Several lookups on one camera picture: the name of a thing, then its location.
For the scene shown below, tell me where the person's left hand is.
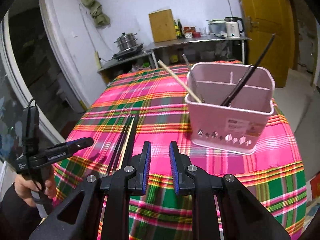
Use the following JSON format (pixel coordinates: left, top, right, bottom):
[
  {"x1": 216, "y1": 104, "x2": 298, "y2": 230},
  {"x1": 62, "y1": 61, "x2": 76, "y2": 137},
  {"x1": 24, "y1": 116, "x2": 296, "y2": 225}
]
[{"x1": 14, "y1": 166, "x2": 56, "y2": 207}]

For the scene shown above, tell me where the black induction cooker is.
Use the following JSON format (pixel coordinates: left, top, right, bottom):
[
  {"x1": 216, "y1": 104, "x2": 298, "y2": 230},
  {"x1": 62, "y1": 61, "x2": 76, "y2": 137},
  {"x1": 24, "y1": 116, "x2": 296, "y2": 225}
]
[{"x1": 112, "y1": 43, "x2": 143, "y2": 60}]

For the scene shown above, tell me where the white chopstick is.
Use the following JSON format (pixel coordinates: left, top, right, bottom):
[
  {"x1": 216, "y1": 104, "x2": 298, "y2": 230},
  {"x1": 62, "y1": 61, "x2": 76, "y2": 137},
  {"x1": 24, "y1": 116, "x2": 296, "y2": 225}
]
[{"x1": 157, "y1": 60, "x2": 202, "y2": 103}]

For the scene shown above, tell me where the dark oil bottle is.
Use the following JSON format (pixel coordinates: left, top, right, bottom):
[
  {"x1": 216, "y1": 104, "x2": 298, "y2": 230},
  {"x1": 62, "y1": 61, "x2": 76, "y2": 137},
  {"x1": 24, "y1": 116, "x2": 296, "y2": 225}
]
[{"x1": 177, "y1": 19, "x2": 183, "y2": 38}]

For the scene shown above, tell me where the clear plastic container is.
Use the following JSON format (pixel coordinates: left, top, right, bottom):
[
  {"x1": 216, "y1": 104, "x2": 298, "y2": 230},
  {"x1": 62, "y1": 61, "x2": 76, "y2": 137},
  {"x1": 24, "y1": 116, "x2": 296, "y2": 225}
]
[{"x1": 207, "y1": 20, "x2": 227, "y2": 37}]

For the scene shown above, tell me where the green hanging cloth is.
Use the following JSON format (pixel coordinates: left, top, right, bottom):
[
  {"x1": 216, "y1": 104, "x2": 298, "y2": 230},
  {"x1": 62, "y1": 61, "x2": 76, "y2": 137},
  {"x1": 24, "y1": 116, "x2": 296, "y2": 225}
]
[{"x1": 81, "y1": 0, "x2": 111, "y2": 28}]

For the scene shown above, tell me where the steel kitchen shelf table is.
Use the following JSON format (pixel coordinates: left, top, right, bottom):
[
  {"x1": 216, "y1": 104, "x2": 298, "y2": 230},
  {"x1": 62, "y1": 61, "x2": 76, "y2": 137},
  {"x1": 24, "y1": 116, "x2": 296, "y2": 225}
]
[{"x1": 145, "y1": 35, "x2": 249, "y2": 66}]

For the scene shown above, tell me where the red lidded jar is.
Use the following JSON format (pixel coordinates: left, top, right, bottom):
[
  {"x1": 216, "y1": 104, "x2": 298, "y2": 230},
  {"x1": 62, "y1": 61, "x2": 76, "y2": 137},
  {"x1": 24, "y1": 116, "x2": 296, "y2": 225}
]
[{"x1": 183, "y1": 27, "x2": 196, "y2": 38}]

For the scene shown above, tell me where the white electric kettle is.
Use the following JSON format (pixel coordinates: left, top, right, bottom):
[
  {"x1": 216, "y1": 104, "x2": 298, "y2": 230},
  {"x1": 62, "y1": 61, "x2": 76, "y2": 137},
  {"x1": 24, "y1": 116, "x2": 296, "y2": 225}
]
[{"x1": 225, "y1": 16, "x2": 245, "y2": 38}]

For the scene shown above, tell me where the grey metal chopstick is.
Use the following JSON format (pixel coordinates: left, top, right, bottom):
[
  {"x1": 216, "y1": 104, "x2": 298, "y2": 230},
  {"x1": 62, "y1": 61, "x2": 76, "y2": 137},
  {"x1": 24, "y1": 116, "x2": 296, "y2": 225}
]
[{"x1": 182, "y1": 53, "x2": 205, "y2": 103}]

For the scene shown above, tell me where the wooden cutting board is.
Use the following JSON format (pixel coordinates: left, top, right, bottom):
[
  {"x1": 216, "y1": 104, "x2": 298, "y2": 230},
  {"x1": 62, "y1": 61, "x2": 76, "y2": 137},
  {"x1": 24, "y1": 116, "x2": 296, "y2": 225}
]
[{"x1": 149, "y1": 9, "x2": 177, "y2": 43}]

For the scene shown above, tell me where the pink plaid tablecloth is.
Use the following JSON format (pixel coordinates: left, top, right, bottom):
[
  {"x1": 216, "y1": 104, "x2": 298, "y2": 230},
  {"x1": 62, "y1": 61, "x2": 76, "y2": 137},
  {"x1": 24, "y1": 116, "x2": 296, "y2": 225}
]
[{"x1": 54, "y1": 69, "x2": 307, "y2": 239}]

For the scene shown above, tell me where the yellow wooden door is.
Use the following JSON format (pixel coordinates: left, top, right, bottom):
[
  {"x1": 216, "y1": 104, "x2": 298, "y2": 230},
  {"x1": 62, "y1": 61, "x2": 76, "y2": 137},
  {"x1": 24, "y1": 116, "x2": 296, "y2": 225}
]
[{"x1": 240, "y1": 0, "x2": 293, "y2": 88}]

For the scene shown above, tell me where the cream bamboo chopstick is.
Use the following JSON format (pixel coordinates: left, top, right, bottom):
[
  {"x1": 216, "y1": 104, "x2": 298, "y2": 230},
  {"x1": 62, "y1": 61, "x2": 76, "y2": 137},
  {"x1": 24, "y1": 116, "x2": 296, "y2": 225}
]
[{"x1": 117, "y1": 118, "x2": 134, "y2": 170}]

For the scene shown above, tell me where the pink utensil holder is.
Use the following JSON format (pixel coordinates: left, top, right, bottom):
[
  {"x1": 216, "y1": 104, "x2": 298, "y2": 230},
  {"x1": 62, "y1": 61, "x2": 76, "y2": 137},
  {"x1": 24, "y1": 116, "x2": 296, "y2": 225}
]
[{"x1": 184, "y1": 62, "x2": 275, "y2": 155}]

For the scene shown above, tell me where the steel steamer pot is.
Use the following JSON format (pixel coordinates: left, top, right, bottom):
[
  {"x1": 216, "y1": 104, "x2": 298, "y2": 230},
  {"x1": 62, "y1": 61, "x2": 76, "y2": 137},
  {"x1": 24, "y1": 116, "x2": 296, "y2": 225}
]
[{"x1": 115, "y1": 33, "x2": 137, "y2": 51}]

